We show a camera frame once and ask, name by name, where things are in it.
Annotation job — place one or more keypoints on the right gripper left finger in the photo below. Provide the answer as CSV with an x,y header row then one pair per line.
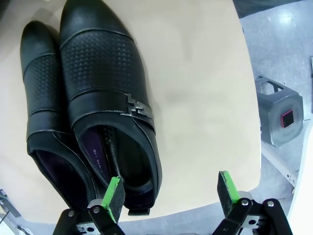
x,y
115,203

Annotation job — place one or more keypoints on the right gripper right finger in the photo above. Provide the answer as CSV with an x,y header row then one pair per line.
x,y
226,195

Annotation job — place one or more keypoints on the black leather loafer shoe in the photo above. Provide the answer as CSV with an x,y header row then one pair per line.
x,y
39,85
97,61

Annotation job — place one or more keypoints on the white panel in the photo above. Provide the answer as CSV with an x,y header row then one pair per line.
x,y
305,195

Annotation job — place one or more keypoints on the pale metal frame bar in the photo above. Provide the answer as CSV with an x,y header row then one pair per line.
x,y
281,164

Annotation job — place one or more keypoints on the grey metal bracket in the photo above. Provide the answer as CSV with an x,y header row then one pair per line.
x,y
8,203

